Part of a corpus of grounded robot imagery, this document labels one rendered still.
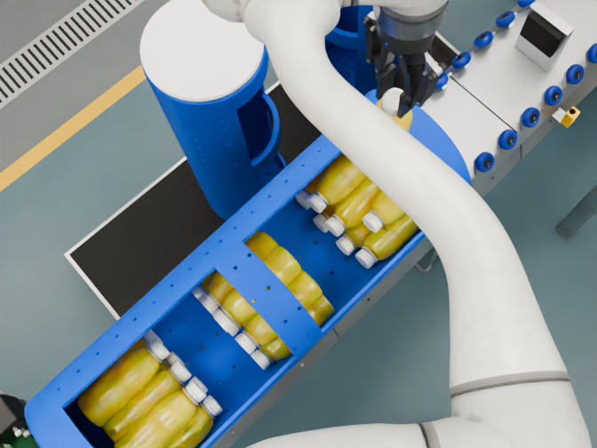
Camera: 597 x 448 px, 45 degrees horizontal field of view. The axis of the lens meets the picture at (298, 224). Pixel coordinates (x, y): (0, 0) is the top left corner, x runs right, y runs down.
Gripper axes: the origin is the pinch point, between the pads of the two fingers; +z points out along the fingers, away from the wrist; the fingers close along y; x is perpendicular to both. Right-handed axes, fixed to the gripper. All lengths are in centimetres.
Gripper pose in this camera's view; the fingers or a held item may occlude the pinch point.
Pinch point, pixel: (395, 92)
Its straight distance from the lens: 112.0
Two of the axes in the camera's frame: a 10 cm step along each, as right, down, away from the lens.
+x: -7.2, 6.7, -1.8
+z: 0.5, 3.1, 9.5
